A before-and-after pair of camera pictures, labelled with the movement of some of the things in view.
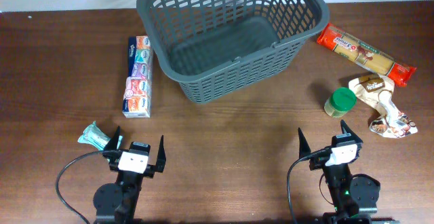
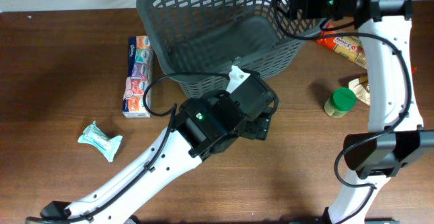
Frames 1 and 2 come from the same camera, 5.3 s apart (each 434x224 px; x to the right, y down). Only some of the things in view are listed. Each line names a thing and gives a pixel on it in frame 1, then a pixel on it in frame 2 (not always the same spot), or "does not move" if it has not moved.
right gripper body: (319, 162) to (317, 4)
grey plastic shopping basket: (221, 37) does not move
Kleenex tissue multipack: (137, 100) does not move
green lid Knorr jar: (340, 101) does not move
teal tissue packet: (93, 135) does not move
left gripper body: (148, 171) to (257, 129)
